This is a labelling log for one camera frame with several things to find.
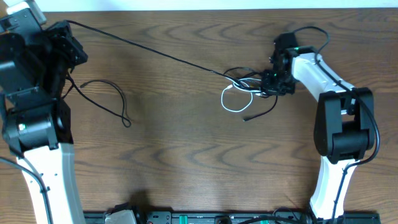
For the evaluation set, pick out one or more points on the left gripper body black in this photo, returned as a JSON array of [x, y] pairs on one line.
[[74, 50]]

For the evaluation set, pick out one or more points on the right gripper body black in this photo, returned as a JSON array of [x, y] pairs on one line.
[[278, 84]]

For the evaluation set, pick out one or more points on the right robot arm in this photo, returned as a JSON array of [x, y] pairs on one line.
[[344, 128]]

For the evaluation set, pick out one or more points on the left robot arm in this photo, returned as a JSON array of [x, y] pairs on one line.
[[35, 63]]

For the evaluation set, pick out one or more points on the grey box at base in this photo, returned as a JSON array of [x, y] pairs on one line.
[[120, 214]]

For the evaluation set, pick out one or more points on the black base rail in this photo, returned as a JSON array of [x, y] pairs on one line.
[[210, 218]]

